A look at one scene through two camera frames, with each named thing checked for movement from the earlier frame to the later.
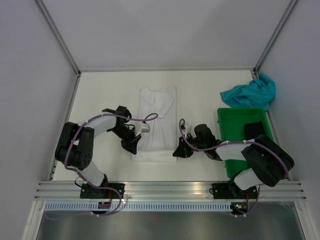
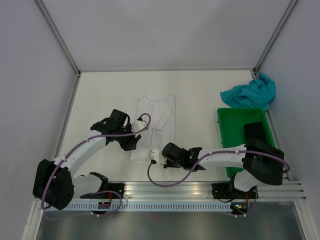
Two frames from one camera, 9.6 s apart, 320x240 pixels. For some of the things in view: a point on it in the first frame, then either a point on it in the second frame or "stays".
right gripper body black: (194, 142) -> (171, 164)
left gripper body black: (124, 133) stays
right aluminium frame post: (274, 36) stays
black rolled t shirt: (252, 130) stays
